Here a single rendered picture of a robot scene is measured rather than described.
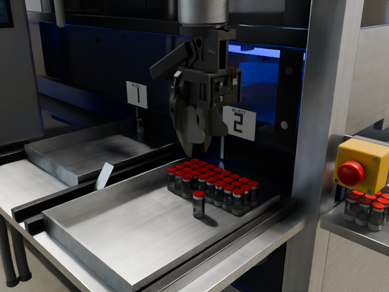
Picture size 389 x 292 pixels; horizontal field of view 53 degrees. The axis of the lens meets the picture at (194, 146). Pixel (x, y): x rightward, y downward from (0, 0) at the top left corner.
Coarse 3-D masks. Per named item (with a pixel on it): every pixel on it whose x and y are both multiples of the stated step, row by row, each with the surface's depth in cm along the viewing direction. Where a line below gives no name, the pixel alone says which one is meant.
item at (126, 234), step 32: (96, 192) 74; (128, 192) 80; (160, 192) 81; (64, 224) 70; (96, 224) 70; (128, 224) 70; (160, 224) 70; (192, 224) 70; (224, 224) 70; (96, 256) 56; (128, 256) 61; (160, 256) 61; (192, 256) 58; (128, 288) 51
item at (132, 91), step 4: (128, 84) 104; (132, 84) 102; (136, 84) 101; (128, 88) 104; (132, 88) 103; (136, 88) 102; (140, 88) 100; (144, 88) 99; (128, 92) 105; (132, 92) 103; (136, 92) 102; (140, 92) 101; (144, 92) 100; (128, 96) 105; (132, 96) 104; (136, 96) 103; (140, 96) 101; (144, 96) 100; (128, 100) 106; (132, 100) 104; (136, 100) 103; (140, 100) 102; (144, 100) 101; (136, 104) 103; (140, 104) 102; (144, 104) 101
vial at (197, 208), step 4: (196, 200) 71; (200, 200) 71; (196, 204) 71; (200, 204) 71; (196, 208) 71; (200, 208) 71; (196, 212) 71; (200, 212) 71; (196, 216) 72; (200, 216) 72
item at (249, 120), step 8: (224, 112) 82; (232, 112) 80; (240, 112) 79; (248, 112) 77; (224, 120) 83; (232, 120) 81; (248, 120) 78; (232, 128) 82; (240, 128) 80; (248, 128) 78; (240, 136) 80; (248, 136) 79
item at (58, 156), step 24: (120, 120) 117; (48, 144) 102; (72, 144) 107; (96, 144) 107; (120, 144) 107; (144, 144) 107; (168, 144) 107; (192, 144) 103; (48, 168) 90; (72, 168) 92; (96, 168) 92; (120, 168) 88
